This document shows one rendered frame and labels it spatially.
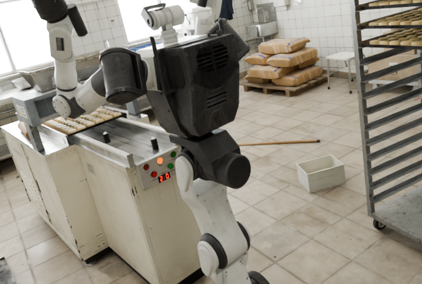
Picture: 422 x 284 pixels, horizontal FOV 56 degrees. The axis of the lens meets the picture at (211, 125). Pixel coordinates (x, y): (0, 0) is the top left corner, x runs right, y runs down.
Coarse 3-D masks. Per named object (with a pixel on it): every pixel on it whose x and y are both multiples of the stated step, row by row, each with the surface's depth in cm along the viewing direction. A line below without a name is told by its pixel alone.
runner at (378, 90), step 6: (420, 72) 222; (408, 78) 219; (414, 78) 221; (420, 78) 221; (390, 84) 214; (396, 84) 216; (402, 84) 217; (372, 90) 210; (378, 90) 212; (384, 90) 212; (366, 96) 209; (372, 96) 208
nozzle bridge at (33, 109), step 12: (12, 96) 244; (24, 96) 234; (36, 96) 225; (48, 96) 227; (24, 108) 224; (36, 108) 232; (48, 108) 236; (132, 108) 276; (24, 120) 237; (36, 120) 225; (48, 120) 233; (36, 132) 236; (36, 144) 237
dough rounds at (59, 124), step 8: (96, 112) 271; (104, 112) 269; (112, 112) 262; (120, 112) 258; (56, 120) 277; (64, 120) 269; (72, 120) 267; (80, 120) 260; (88, 120) 262; (96, 120) 251; (104, 120) 255; (56, 128) 260; (64, 128) 248; (72, 128) 245; (80, 128) 242
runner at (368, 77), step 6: (408, 60) 216; (414, 60) 218; (420, 60) 220; (396, 66) 214; (402, 66) 215; (408, 66) 215; (372, 72) 208; (378, 72) 209; (384, 72) 211; (390, 72) 211; (360, 78) 205; (366, 78) 206; (372, 78) 207
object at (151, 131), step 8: (120, 120) 251; (128, 120) 244; (128, 128) 245; (136, 128) 235; (144, 128) 227; (152, 128) 219; (160, 128) 215; (152, 136) 223; (160, 136) 215; (168, 136) 207; (176, 144) 203
